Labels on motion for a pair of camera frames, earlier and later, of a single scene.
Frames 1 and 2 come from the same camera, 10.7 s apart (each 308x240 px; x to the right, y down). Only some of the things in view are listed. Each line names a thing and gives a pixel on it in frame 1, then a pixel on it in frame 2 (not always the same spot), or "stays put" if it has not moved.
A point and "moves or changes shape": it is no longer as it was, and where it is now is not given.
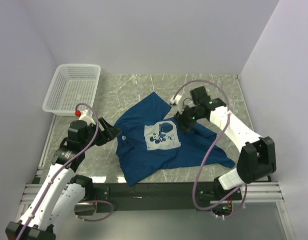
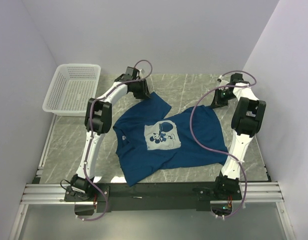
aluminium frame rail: x=257 y=192 stays put
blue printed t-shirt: x=150 y=144 moves or changes shape
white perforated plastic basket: x=72 y=84 stays put
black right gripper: x=182 y=120 → x=216 y=102
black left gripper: x=109 y=133 → x=145 y=93
